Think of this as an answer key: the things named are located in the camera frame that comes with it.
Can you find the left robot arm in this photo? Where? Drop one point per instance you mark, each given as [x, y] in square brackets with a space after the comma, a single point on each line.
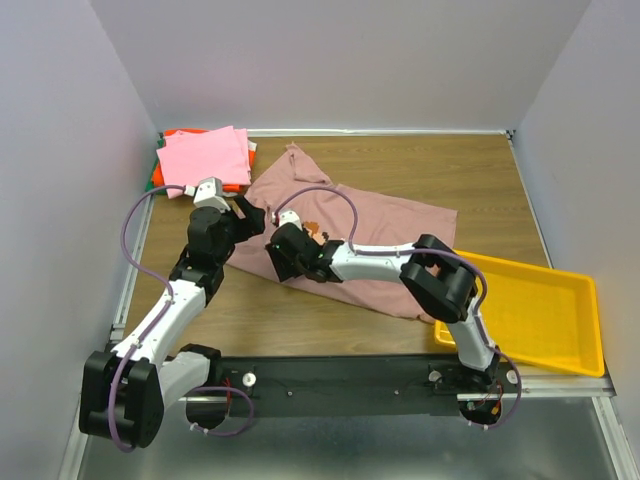
[126, 391]

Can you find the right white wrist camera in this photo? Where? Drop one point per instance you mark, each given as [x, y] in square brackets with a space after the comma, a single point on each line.
[286, 216]

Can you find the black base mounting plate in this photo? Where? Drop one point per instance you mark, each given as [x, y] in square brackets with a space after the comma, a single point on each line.
[342, 386]

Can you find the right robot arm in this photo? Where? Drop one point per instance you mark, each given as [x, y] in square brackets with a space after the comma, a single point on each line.
[447, 287]

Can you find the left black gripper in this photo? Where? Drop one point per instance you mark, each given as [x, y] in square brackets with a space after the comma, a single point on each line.
[250, 215]

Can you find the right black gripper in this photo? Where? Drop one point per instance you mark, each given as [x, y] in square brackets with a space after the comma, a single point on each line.
[280, 259]

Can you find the folded pink t-shirt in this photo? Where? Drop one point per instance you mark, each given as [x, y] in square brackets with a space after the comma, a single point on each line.
[205, 155]

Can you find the dusty pink graphic t-shirt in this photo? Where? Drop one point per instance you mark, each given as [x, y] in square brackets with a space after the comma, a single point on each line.
[382, 221]

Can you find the folded orange t-shirt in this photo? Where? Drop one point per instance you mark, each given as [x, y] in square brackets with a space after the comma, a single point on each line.
[162, 175]

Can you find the yellow plastic tray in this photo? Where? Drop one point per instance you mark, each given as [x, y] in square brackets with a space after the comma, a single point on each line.
[540, 316]

